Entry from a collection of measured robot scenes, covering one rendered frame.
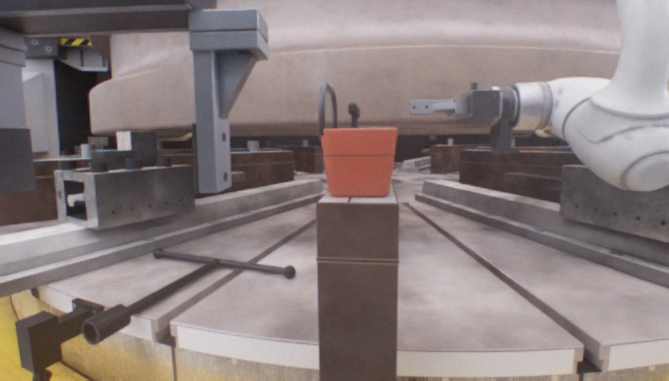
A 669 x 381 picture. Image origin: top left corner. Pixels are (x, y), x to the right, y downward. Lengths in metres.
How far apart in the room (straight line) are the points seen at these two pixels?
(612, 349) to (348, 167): 0.78
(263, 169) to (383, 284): 2.46
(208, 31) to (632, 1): 0.54
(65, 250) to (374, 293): 1.24
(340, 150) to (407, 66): 0.71
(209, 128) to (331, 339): 0.53
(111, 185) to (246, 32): 1.37
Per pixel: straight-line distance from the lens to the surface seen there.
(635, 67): 0.61
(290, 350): 0.93
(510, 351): 0.96
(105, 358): 1.41
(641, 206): 1.50
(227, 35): 0.21
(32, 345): 1.23
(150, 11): 0.23
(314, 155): 4.68
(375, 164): 0.60
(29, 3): 0.26
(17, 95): 0.30
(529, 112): 0.71
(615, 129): 0.60
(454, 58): 1.31
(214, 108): 0.21
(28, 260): 1.57
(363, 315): 0.64
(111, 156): 1.67
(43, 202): 2.71
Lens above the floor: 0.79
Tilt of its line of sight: 6 degrees down
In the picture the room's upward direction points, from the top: 1 degrees counter-clockwise
